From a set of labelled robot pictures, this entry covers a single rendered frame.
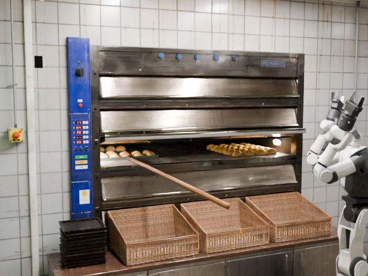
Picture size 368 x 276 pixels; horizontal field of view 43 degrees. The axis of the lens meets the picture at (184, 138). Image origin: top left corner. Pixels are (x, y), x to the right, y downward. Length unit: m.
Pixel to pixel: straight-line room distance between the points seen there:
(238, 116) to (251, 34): 0.71
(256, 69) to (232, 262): 1.64
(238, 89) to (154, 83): 0.75
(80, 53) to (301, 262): 2.34
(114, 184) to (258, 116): 1.39
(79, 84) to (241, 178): 1.59
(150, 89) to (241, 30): 0.95
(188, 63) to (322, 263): 1.96
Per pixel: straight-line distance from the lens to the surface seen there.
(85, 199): 3.58
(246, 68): 4.05
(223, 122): 3.92
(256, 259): 3.67
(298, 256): 3.89
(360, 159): 2.96
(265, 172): 4.21
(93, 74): 3.54
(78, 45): 3.50
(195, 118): 3.82
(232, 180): 4.03
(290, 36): 4.30
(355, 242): 3.27
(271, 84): 4.18
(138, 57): 3.66
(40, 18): 3.52
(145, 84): 3.66
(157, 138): 3.54
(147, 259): 3.33
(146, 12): 3.70
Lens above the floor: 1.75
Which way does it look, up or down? 6 degrees down
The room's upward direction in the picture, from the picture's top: straight up
